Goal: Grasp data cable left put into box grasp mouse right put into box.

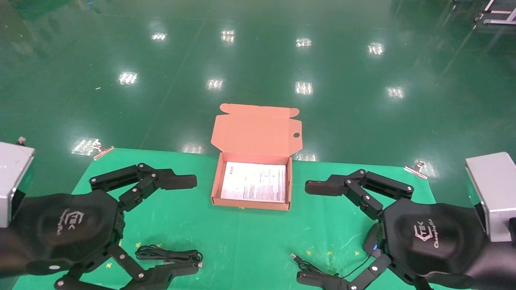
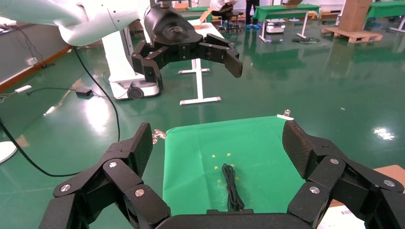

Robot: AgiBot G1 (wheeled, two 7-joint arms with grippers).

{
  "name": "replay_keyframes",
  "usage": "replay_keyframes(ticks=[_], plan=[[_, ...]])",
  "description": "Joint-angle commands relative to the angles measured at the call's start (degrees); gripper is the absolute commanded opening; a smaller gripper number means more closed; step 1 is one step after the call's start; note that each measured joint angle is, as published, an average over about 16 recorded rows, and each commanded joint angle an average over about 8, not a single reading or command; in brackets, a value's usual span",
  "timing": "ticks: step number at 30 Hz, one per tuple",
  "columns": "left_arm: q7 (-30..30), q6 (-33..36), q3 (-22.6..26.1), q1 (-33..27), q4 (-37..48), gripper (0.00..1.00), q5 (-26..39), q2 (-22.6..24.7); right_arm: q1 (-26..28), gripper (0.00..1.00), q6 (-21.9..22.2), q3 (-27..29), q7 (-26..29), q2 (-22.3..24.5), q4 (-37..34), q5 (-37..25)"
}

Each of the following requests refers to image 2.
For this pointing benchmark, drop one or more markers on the small white wheeled robot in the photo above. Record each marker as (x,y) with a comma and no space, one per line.
(275,27)

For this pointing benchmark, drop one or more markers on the tall brown carton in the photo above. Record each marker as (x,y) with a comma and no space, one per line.
(356,14)

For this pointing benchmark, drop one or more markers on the white wall outlet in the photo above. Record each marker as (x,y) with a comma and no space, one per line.
(32,61)

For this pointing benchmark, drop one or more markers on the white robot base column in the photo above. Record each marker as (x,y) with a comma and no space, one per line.
(120,63)

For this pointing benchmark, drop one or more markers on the brown cardboard piece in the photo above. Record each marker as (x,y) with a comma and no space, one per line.
(204,19)

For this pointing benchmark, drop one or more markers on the black stool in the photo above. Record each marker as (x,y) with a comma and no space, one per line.
(235,19)

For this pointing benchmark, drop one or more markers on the standing person dark trousers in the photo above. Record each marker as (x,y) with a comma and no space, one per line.
(251,11)

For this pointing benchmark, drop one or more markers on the white table with legs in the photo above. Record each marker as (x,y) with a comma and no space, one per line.
(198,85)

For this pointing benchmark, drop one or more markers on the green covered table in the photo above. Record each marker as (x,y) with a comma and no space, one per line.
(386,9)
(284,10)

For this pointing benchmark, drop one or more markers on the wooden pallet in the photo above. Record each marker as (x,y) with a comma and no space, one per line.
(354,34)

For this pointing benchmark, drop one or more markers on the white printed manual sheet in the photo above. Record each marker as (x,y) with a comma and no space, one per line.
(338,219)

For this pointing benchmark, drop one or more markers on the white cloth clamp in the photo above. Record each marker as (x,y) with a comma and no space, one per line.
(284,117)

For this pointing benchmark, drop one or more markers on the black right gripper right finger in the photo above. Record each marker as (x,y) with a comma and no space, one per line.
(348,196)

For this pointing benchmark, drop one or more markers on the white power strip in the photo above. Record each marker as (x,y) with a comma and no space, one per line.
(23,89)

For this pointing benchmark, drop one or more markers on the white round stand base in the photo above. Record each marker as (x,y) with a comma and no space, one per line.
(6,151)

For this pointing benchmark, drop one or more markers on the brown cardboard box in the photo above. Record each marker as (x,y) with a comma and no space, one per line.
(390,172)

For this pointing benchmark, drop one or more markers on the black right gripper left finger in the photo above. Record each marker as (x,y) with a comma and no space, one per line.
(95,196)

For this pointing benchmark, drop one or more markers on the green table cloth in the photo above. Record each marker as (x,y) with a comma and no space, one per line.
(196,177)

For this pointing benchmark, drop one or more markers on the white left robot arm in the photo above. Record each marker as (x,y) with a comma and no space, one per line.
(79,22)

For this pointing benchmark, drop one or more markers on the seated person white shirt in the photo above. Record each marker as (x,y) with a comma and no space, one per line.
(220,4)

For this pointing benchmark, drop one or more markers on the black power adapter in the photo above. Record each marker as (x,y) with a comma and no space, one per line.
(84,92)

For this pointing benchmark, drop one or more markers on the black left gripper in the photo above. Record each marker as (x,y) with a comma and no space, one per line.
(172,31)

